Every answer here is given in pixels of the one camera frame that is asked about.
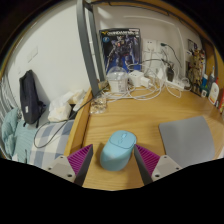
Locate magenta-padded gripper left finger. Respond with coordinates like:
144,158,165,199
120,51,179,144
43,143,94,187

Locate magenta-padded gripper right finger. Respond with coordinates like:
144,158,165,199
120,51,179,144
133,143,181,186

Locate light blue computer mouse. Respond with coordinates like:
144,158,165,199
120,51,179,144
99,129,138,172

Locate grey mouse pad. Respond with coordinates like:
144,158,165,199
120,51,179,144
158,115,217,169

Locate blue white plaid blanket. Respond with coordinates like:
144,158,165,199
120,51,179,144
29,119,75,169

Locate teal ribbed cloth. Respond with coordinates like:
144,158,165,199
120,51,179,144
0,107,41,164

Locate white plastic bag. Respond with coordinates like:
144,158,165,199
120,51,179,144
47,89,87,123

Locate small clear glass jar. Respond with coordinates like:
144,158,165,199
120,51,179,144
89,94,108,115

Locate black backpack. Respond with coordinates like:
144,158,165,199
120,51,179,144
18,69,47,128

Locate white power strip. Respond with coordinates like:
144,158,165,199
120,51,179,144
166,78,186,91

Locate grey striped curtain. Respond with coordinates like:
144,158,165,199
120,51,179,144
0,76,14,118

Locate white pump lotion bottle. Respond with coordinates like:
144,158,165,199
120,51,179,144
208,78,221,106

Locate white charger block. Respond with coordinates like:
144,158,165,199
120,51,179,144
128,69,151,88

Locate clear domed plastic container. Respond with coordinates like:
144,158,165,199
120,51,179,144
106,65,129,94

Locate brown gold figurine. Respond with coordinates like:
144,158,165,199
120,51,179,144
186,48,207,91

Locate dark blue spray bottle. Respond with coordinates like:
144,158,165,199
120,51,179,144
208,65,217,88

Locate robot model kit box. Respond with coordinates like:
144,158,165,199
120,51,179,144
99,27,142,76

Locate colourful picture box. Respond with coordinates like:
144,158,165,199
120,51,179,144
187,39,206,54

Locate black cable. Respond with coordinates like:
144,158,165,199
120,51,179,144
33,94,101,149

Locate white cable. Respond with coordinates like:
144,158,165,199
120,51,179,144
106,76,183,101

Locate grey metal shelf frame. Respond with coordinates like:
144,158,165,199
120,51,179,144
75,0,219,98

